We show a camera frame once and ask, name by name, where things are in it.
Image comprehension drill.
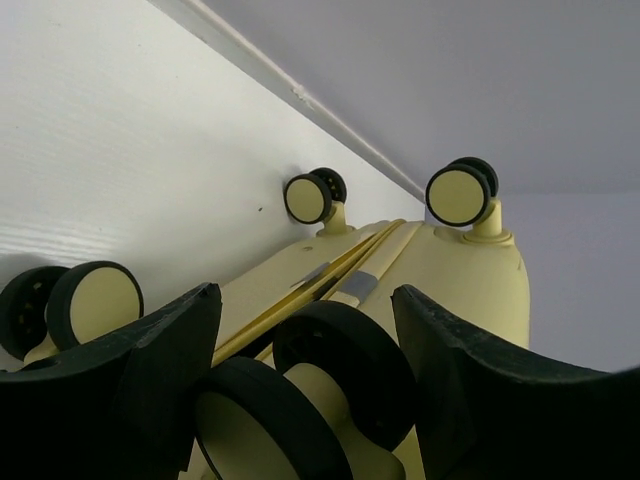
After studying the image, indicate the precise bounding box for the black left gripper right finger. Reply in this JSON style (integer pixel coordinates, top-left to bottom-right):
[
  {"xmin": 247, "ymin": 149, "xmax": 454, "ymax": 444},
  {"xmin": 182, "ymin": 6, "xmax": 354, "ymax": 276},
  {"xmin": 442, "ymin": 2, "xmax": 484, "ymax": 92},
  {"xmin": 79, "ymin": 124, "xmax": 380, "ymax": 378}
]
[{"xmin": 392, "ymin": 285, "xmax": 639, "ymax": 479}]

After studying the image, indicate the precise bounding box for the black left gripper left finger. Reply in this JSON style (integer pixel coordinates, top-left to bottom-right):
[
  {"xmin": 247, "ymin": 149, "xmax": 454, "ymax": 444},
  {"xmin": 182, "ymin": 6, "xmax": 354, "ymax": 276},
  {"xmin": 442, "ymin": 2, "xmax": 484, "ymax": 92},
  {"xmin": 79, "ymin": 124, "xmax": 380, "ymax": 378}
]
[{"xmin": 1, "ymin": 283, "xmax": 222, "ymax": 479}]

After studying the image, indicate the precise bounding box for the yellow hard-shell suitcase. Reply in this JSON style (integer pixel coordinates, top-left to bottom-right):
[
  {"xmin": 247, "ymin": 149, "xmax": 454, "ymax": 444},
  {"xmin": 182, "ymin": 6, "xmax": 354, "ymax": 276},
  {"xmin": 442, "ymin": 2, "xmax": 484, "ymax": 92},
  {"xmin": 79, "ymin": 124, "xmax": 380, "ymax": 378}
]
[{"xmin": 1, "ymin": 157, "xmax": 530, "ymax": 479}]

